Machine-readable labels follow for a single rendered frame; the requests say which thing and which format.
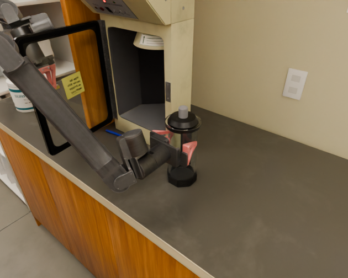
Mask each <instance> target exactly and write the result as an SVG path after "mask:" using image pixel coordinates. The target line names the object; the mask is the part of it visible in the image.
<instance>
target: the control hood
mask: <svg viewBox="0 0 348 278"><path fill-rule="evenodd" d="M81 1H82V2H83V3H84V4H85V5H86V6H87V7H88V8H89V9H90V10H91V11H92V12H93V13H98V12H96V11H95V10H94V9H93V8H92V7H91V6H90V5H89V4H88V3H87V2H86V1H85V0H81ZM123 2H124V3H125V4H126V5H127V6H128V7H129V9H130V10H131V11H132V12H133V13H134V14H135V15H136V17H137V18H138V19H134V18H127V17H121V16H117V15H111V14H105V13H98V14H104V15H110V16H114V17H120V18H126V19H132V20H138V21H142V22H148V23H154V24H160V25H169V24H170V23H171V0H123Z"/></svg>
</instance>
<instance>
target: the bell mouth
mask: <svg viewBox="0 0 348 278"><path fill-rule="evenodd" d="M133 44H134V45H135V46H136V47H139V48H141V49H147V50H164V41H163V39H162V38H161V37H160V36H156V35H150V34H146V33H140V32H137V33H136V37H135V40H134V43H133Z"/></svg>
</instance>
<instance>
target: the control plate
mask: <svg viewBox="0 0 348 278"><path fill-rule="evenodd" d="M85 1H86V2H87V3H88V4H89V5H90V6H91V7H92V8H93V9H94V10H95V11H96V12H98V13H105V14H111V15H117V16H121V17H127V18H134V19H138V18H137V17H136V15H135V14H134V13H133V12H132V11H131V10H130V9H129V7H128V6H127V5H126V4H125V3H124V2H123V0H105V1H106V2H104V1H103V0H85ZM112 1H114V2H115V3H116V4H115V3H113V2H112ZM95 7H97V9H96V8H95ZM100 7H102V8H103V9H104V11H102V10H101V9H100ZM105 7H108V8H109V9H110V10H111V11H112V13H111V12H109V11H108V10H107V9H106V8H105ZM114 9H115V10H116V12H113V10H114ZM119 10H120V11H121V12H120V13H119ZM124 11H126V12H127V13H126V14H125V12H124Z"/></svg>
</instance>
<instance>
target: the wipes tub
mask: <svg viewBox="0 0 348 278"><path fill-rule="evenodd" d="M6 83H7V86H8V89H9V91H10V94H11V96H12V99H13V102H14V105H15V107H16V109H17V110H18V111H20V112H23V113H28V112H32V111H34V108H33V105H32V103H31V101H30V100H29V99H28V98H27V97H26V96H25V95H24V94H23V93H22V92H21V91H20V90H19V89H18V88H17V87H16V86H15V85H14V84H13V83H12V82H11V81H10V80H9V79H7V80H6Z"/></svg>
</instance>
